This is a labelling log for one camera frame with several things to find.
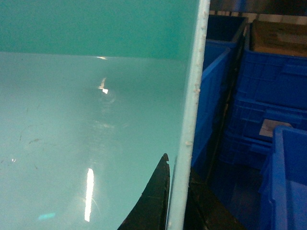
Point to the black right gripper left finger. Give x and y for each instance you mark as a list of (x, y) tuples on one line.
[(150, 211)]

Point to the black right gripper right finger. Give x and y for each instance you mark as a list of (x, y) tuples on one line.
[(204, 211)]

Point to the light turquoise plastic bin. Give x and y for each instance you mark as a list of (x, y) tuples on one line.
[(92, 94)]

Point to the blue stacked crate lower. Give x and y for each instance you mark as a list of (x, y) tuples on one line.
[(249, 127)]

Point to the large blue plastic crate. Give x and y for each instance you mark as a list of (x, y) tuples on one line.
[(284, 186)]

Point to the tall blue crate left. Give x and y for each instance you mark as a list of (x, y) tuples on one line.
[(215, 70)]

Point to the blue crate with cardboard lid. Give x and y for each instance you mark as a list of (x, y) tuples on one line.
[(272, 78)]

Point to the far left blue crate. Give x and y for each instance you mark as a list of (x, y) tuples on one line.
[(225, 30)]

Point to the brown cardboard sheet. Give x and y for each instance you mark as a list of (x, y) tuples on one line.
[(279, 38)]

